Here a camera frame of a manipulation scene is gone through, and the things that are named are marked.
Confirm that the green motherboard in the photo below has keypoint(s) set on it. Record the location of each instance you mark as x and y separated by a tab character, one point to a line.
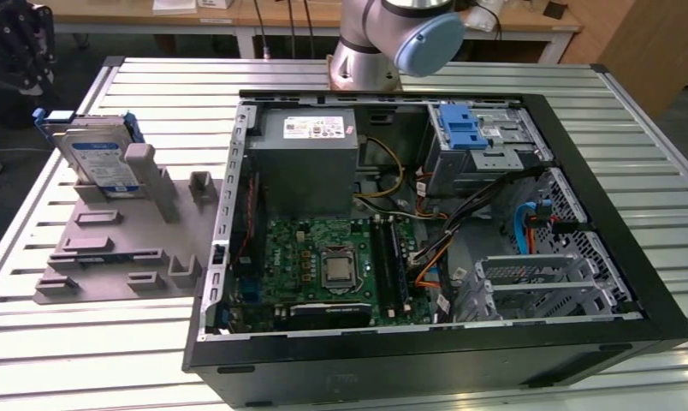
299	237

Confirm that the metal disk bay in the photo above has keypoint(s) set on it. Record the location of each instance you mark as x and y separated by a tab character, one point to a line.
542	287

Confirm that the wooden cabinet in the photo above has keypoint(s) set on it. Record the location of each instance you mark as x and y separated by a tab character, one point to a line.
652	51

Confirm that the CPU socket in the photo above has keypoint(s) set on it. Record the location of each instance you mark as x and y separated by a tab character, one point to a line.
340	287

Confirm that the grey parts rack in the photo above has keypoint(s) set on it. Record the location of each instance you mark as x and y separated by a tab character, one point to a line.
133	240

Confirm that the RAM stick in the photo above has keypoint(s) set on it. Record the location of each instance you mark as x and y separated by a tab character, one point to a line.
116	258
400	265

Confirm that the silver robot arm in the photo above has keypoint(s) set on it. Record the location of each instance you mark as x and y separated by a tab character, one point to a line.
361	64

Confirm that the grey power supply unit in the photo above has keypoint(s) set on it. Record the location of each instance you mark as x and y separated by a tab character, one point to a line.
304	180

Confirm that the black graphics card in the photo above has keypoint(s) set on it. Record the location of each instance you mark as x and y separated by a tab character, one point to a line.
327	316

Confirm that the silver CPU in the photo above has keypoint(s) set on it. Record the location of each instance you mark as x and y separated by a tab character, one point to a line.
339	269

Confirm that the hard disk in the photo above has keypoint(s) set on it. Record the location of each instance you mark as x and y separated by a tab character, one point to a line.
99	162

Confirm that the white paper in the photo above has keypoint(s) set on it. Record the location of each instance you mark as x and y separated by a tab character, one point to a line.
173	5

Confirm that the person in floral clothing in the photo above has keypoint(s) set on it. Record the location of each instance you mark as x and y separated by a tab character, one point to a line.
13	51

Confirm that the metal drive cage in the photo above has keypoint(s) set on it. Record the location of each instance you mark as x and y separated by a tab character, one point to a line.
496	160

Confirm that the white box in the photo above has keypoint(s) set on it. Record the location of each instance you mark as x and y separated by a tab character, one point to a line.
216	3

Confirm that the wooden desk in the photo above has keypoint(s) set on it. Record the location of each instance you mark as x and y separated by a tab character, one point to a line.
151	19

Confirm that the blue drive latch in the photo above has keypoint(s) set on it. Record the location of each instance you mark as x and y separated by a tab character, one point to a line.
462	124

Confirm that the black PC case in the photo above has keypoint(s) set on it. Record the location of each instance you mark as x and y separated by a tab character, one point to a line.
379	372

